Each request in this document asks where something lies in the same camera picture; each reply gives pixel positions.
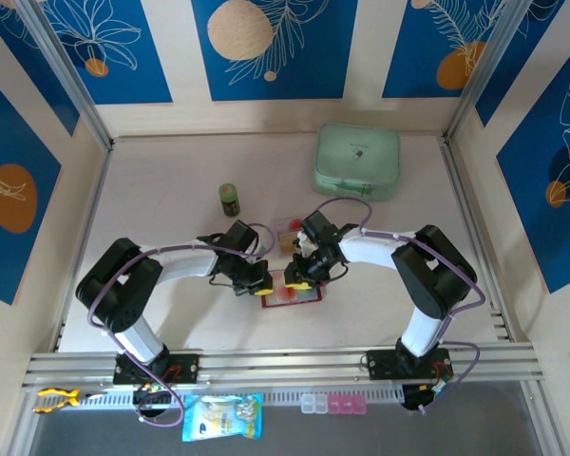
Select red card holder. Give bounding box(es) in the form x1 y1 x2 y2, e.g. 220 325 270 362
259 270 325 310

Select pink plastic card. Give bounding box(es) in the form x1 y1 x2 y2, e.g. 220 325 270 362
271 283 298 304

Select small green bottle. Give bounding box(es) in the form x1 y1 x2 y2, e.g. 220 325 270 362
218 182 243 219

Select mint green zip pouch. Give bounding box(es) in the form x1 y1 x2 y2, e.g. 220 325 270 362
311 122 403 202

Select clear pink pill organizer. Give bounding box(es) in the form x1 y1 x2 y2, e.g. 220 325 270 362
299 393 367 415

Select blue snack packet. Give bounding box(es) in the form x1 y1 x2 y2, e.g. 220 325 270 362
180 392 264 443

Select purple cable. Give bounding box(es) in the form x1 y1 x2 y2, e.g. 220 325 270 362
315 197 485 417
87 220 276 428

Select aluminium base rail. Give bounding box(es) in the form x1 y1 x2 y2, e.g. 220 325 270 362
21 344 545 391

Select white slotted cable duct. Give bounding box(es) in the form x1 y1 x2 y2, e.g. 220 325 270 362
37 385 406 413

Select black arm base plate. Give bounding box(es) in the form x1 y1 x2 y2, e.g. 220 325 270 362
112 351 201 385
365 349 455 382

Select aluminium side rail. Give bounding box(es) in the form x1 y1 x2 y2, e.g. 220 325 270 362
51 142 115 352
442 140 512 343

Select yellow handled pliers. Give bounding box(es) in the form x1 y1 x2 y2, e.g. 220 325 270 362
33 387 108 415

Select aluminium frame post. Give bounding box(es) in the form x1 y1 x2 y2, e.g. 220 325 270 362
16 0 114 151
444 0 528 143

